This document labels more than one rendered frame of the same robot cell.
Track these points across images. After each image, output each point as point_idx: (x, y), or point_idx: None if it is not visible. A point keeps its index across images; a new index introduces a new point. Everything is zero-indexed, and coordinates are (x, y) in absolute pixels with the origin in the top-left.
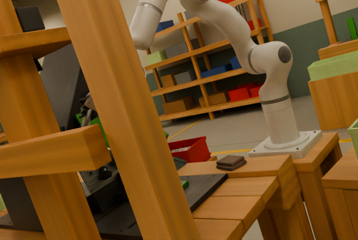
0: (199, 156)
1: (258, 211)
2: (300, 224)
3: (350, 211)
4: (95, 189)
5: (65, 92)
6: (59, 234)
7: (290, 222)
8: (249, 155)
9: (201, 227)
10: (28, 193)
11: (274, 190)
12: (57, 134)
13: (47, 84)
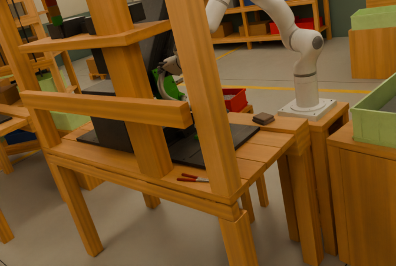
0: (238, 104)
1: (277, 157)
2: (305, 167)
3: (341, 163)
4: (163, 127)
5: (142, 49)
6: (146, 158)
7: (299, 164)
8: (277, 112)
9: (238, 164)
10: (116, 124)
11: (290, 144)
12: (159, 102)
13: None
